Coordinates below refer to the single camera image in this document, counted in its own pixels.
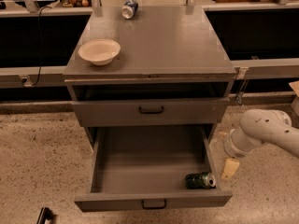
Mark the green soda can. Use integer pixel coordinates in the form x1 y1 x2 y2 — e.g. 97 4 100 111
185 172 216 189

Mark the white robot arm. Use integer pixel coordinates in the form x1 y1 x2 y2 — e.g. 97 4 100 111
221 109 299 180

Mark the black object on floor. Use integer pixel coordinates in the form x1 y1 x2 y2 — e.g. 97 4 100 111
36 207 54 224

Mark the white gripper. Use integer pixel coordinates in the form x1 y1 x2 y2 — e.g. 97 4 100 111
221 129 245 180

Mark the closed grey upper drawer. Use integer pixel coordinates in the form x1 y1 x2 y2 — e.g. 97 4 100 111
72 98 229 127

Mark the black power cable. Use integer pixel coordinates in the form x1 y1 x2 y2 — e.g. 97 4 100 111
21 5 54 88

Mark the open grey middle drawer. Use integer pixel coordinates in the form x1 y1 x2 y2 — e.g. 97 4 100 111
75 125 232 212

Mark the blue white soda can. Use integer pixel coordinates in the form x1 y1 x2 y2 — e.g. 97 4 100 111
121 0 138 20

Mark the grey drawer cabinet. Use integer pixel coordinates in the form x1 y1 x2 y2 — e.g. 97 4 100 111
64 7 235 142

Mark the white bowl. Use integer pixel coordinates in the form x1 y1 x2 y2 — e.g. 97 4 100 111
78 39 121 66

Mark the grey metal rail frame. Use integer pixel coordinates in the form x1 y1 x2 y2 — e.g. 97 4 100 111
0 0 299 90

